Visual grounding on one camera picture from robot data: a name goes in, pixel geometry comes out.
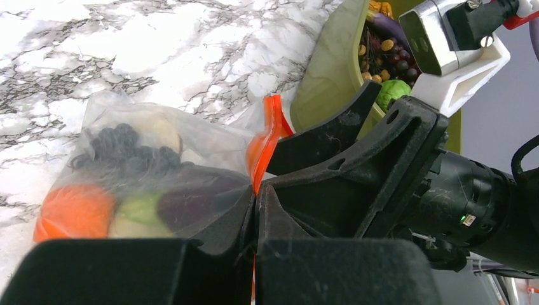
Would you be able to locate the orange carrot piece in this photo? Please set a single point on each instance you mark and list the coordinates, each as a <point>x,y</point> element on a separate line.
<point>74,211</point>

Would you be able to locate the dark red grape bunch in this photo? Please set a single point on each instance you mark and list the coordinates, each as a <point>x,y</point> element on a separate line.
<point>399,63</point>

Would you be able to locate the orange pumpkin piece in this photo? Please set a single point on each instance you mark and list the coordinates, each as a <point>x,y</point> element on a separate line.
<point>381,7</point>

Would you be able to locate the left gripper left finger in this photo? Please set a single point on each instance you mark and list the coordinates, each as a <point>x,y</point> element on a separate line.
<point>201,270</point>

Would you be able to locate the brown longan cluster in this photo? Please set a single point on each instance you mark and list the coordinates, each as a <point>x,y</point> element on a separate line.
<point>372,61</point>

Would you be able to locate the olive green plastic bin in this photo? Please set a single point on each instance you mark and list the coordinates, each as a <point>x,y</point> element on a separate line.
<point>333,75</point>

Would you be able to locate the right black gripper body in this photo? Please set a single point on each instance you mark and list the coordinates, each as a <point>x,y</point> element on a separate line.
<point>461,206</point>

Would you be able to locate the black grape bunch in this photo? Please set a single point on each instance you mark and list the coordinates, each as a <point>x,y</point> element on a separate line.
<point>114,153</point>

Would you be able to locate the clear zip top bag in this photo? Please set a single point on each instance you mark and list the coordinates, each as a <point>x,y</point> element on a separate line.
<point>245,147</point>

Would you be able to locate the purple eggplant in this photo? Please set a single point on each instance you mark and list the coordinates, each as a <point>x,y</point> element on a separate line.
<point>387,27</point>

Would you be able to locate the green custard apple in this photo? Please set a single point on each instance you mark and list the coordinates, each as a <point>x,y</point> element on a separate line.
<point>391,89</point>

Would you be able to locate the green cabbage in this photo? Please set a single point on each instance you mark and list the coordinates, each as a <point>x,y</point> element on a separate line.
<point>137,217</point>

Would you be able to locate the dark purple mangosteen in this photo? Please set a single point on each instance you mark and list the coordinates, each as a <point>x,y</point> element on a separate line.
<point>199,193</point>

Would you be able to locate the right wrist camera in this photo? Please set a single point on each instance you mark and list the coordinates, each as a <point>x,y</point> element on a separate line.
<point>456,49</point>

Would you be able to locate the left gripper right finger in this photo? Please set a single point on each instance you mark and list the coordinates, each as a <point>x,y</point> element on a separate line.
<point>294,268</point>

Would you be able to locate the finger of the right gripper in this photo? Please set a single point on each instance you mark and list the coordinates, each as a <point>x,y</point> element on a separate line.
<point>362,191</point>
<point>326,139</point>

